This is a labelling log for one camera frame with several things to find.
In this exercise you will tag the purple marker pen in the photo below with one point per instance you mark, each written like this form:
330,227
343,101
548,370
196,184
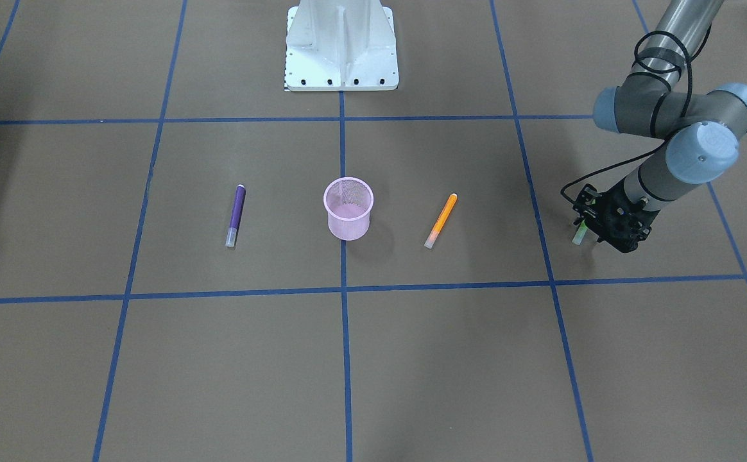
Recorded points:
235,216

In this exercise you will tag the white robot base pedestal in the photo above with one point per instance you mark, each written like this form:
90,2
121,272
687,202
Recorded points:
340,46

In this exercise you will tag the orange marker pen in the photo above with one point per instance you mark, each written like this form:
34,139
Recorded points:
440,222

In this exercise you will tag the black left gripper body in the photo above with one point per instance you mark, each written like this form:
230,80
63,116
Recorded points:
590,216

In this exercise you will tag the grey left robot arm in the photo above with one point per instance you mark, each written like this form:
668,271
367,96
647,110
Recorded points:
699,133

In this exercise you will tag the pink mesh pen holder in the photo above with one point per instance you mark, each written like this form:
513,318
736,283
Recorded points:
348,202

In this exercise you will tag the green marker pen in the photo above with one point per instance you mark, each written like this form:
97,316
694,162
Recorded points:
580,232

